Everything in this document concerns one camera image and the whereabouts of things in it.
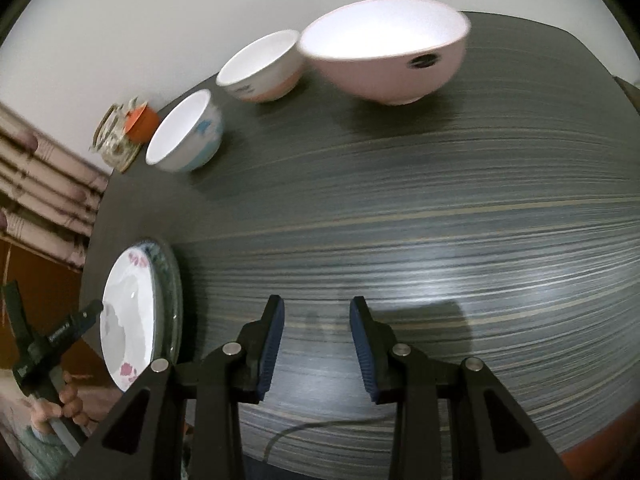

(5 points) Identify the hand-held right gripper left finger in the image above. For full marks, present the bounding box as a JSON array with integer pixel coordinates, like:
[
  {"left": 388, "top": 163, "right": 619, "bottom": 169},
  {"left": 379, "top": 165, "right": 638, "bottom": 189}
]
[{"left": 62, "top": 294, "right": 286, "bottom": 480}]

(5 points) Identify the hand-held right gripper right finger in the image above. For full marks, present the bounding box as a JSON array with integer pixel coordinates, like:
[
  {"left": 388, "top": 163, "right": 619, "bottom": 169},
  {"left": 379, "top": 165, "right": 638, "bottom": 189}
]
[{"left": 349, "top": 296, "right": 573, "bottom": 480}]

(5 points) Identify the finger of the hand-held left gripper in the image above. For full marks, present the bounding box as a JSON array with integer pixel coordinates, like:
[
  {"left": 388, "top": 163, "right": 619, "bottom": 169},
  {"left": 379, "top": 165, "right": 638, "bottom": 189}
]
[
  {"left": 31, "top": 300, "right": 105, "bottom": 356},
  {"left": 0, "top": 280, "right": 36, "bottom": 348}
]

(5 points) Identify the white plate with pink flowers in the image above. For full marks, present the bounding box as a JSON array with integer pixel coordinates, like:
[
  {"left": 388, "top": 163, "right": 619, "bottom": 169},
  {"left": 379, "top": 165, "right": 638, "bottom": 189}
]
[{"left": 99, "top": 246, "right": 166, "bottom": 393}]

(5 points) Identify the large blue floral plate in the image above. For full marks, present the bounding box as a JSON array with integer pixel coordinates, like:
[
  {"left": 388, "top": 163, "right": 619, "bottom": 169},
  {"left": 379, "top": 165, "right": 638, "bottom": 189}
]
[{"left": 150, "top": 240, "right": 184, "bottom": 363}]

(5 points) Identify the white bowl with teal base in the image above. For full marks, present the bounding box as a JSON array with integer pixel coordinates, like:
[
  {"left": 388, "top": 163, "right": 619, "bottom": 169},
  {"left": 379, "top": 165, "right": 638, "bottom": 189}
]
[{"left": 145, "top": 89, "right": 224, "bottom": 174}]

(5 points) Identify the white bowl with pink base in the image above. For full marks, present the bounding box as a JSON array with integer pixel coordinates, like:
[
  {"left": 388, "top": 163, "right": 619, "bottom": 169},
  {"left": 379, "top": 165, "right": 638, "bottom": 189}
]
[{"left": 215, "top": 29, "right": 307, "bottom": 104}]

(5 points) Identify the large pink bowl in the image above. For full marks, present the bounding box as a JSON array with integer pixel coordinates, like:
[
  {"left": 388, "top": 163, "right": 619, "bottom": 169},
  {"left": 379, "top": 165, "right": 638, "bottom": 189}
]
[{"left": 297, "top": 0, "right": 472, "bottom": 106}]

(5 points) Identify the person's left forearm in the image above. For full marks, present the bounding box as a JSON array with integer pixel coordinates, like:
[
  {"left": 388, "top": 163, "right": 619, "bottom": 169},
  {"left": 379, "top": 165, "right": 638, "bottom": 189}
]
[{"left": 0, "top": 410, "right": 76, "bottom": 480}]

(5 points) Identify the person's left hand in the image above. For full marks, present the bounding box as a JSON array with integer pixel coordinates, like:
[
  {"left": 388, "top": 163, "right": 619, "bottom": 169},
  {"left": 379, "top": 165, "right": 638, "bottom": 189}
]
[{"left": 31, "top": 381, "right": 111, "bottom": 436}]

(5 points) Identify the pink patterned curtain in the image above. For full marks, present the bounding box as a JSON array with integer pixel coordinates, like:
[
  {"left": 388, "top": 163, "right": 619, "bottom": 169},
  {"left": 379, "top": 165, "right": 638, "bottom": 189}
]
[{"left": 0, "top": 102, "right": 111, "bottom": 273}]

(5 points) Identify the floral ceramic teapot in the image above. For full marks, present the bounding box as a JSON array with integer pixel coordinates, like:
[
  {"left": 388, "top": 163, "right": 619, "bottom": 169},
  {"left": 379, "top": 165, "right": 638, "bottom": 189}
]
[{"left": 90, "top": 97, "right": 146, "bottom": 171}]

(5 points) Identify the orange lidded cup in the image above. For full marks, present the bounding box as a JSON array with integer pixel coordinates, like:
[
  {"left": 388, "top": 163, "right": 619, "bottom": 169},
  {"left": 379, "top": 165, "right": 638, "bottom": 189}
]
[{"left": 124, "top": 101, "right": 161, "bottom": 143}]

